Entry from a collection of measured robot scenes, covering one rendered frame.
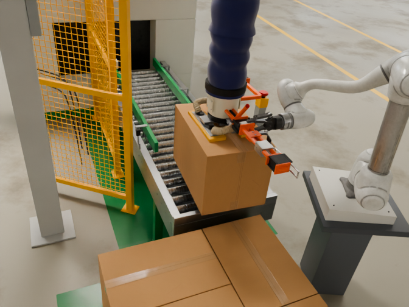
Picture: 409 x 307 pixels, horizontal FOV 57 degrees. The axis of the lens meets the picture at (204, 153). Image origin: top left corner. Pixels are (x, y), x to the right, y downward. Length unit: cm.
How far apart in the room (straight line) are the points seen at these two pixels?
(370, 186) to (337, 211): 25
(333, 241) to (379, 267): 81
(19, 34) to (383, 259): 286
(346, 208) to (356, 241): 35
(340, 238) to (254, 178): 67
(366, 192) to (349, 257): 68
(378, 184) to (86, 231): 204
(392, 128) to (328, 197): 56
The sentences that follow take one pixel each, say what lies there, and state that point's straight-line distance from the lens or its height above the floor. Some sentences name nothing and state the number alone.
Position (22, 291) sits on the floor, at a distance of 279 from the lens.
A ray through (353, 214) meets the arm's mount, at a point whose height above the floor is 81.
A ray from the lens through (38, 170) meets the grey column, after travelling 266.
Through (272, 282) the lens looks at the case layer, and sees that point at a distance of 210.
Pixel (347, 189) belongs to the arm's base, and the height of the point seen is 84.
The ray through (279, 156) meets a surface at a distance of 171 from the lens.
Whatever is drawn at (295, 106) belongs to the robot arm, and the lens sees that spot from 209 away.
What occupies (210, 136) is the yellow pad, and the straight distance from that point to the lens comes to 204.
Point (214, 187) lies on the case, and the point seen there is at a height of 87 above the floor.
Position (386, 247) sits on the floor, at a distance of 340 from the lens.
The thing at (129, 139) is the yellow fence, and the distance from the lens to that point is 272.
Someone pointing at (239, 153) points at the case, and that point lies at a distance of 198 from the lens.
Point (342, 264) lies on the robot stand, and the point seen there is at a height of 31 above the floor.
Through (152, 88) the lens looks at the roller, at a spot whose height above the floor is 53.
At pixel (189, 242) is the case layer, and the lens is 219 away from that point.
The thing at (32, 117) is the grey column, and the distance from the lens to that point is 245.
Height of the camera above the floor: 217
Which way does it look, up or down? 35 degrees down
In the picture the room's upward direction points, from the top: 6 degrees clockwise
